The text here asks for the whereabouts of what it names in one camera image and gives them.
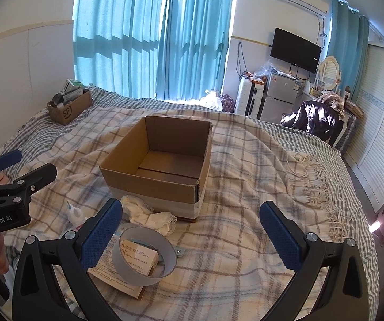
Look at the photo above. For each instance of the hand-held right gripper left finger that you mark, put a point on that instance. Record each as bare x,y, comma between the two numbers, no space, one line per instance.
100,237

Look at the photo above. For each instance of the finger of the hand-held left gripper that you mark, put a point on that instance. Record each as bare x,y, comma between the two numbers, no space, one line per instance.
6,159
41,174

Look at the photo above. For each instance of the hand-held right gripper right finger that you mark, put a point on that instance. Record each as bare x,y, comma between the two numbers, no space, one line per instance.
280,237

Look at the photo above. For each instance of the small white bottle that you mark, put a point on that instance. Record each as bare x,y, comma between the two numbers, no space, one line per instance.
74,217

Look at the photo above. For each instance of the carton with printed sheet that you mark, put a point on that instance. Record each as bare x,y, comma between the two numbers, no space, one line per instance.
118,279

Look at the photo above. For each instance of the white cloth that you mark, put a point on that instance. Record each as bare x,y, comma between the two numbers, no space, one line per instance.
145,219

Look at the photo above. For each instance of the grey tape roll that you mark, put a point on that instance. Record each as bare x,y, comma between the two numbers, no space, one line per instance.
151,235

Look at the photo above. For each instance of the large cardboard box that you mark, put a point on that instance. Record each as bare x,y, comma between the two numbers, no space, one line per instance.
145,185

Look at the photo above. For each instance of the small cardboard box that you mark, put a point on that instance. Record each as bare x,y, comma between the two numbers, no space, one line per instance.
71,112

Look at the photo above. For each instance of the cream plaid blanket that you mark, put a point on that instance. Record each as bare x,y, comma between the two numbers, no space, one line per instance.
238,174

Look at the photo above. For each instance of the dark round tin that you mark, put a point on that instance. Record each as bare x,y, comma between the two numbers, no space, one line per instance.
58,98

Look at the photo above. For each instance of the gingham bed sheet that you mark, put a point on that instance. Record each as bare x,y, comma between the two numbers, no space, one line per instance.
355,207

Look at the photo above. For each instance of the green white carton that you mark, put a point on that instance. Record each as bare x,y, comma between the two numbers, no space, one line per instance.
73,84

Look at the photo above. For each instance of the black jacket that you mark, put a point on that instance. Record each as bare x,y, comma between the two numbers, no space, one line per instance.
312,117

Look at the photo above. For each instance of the white suitcase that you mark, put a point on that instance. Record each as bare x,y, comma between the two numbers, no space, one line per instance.
245,98

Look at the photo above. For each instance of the dark patterned bag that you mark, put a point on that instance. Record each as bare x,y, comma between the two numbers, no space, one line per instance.
228,103

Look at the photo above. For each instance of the plaid scarf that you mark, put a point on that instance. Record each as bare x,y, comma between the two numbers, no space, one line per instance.
332,100

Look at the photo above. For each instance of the silver fridge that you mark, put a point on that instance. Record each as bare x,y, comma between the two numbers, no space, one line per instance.
278,90

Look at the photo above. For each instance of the white louvred wardrobe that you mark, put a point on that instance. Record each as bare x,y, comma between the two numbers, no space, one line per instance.
379,123

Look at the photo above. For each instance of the white plastic bag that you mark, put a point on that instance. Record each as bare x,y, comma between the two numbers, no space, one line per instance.
212,100

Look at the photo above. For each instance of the wide blue curtain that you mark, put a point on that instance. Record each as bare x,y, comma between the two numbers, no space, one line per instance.
118,40

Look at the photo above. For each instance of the clear plastic bag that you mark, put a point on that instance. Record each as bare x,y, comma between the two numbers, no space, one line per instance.
263,70

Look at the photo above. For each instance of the white oval mirror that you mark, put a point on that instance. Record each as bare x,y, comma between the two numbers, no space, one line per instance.
329,73

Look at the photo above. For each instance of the black television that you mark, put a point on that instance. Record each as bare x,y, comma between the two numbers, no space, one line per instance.
294,50

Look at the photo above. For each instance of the narrow blue curtain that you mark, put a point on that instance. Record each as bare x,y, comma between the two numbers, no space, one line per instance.
345,40

